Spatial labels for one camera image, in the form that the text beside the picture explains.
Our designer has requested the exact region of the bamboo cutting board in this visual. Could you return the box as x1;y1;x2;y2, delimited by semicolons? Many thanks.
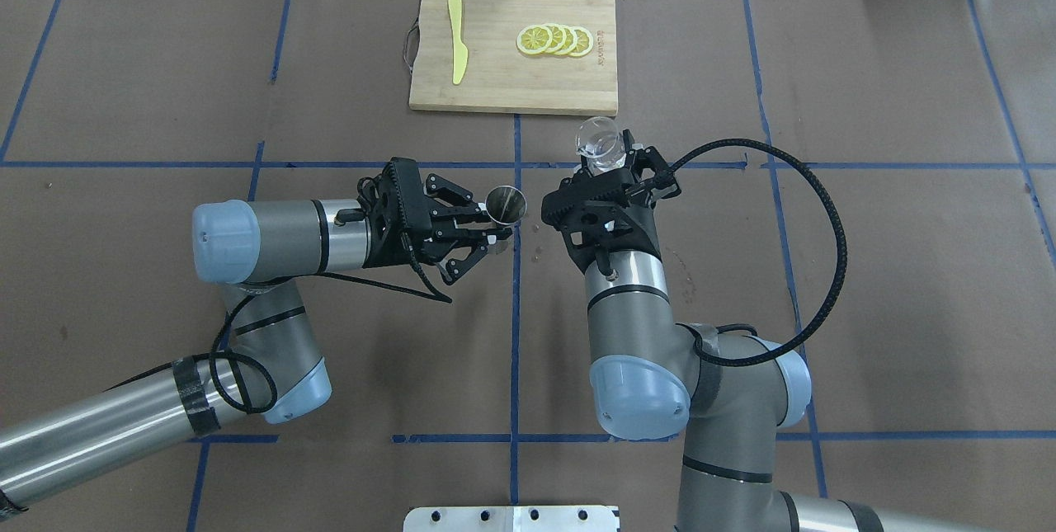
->
408;0;619;117

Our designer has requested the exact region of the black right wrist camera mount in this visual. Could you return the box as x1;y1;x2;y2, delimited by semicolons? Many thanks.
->
540;167;662;274

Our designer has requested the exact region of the lemon slice four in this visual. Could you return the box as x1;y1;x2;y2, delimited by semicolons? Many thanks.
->
567;27;595;58

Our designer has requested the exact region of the steel jigger measuring cup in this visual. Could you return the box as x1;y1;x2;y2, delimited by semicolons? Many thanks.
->
485;186;527;225

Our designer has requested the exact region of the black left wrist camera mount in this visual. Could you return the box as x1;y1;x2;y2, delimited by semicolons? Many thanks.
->
357;157;432;268

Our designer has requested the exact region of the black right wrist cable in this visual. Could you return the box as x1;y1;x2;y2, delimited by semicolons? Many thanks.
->
652;137;849;368

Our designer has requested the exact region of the yellow plastic knife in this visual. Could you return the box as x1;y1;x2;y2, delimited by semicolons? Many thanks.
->
446;0;470;86

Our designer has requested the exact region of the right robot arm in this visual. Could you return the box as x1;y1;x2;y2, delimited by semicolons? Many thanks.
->
542;131;966;531

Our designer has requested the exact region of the clear glass shaker cup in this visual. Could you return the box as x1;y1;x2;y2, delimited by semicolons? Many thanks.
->
576;117;627;172

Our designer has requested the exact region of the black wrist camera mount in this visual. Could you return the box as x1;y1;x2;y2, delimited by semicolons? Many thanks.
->
540;167;662;274
357;157;432;268

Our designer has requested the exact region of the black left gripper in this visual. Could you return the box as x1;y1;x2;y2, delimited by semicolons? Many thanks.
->
417;172;512;285

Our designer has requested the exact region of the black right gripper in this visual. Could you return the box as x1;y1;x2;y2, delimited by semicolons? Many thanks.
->
576;129;682;261

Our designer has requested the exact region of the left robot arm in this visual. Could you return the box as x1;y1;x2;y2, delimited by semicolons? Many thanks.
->
2;167;516;531

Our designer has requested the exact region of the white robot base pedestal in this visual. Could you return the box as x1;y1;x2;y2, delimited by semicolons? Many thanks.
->
403;505;621;531

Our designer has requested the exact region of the lemon slice one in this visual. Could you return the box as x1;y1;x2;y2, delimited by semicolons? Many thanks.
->
516;24;554;56

